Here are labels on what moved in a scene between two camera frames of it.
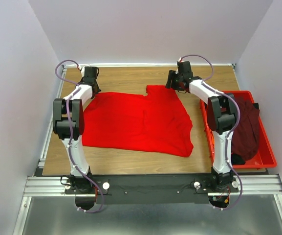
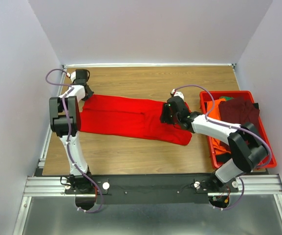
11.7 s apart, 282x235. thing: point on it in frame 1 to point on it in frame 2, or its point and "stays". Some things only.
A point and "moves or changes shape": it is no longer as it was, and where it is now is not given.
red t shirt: x=155 y=123 moves or changes shape
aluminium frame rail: x=40 y=185 stays
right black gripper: x=171 y=76 to x=163 y=117
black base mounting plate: x=151 y=189 stays
